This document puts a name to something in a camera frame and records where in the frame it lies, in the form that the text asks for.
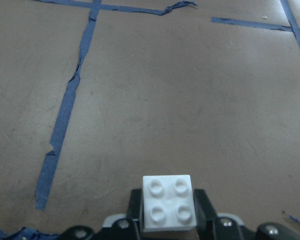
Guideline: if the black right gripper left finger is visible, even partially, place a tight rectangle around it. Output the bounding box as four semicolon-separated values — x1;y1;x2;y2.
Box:
126;189;143;224

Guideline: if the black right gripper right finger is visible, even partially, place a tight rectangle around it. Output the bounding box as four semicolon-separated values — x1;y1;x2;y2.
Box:
193;189;217;225

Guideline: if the white building block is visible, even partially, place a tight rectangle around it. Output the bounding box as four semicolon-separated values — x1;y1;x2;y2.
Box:
142;174;197;233

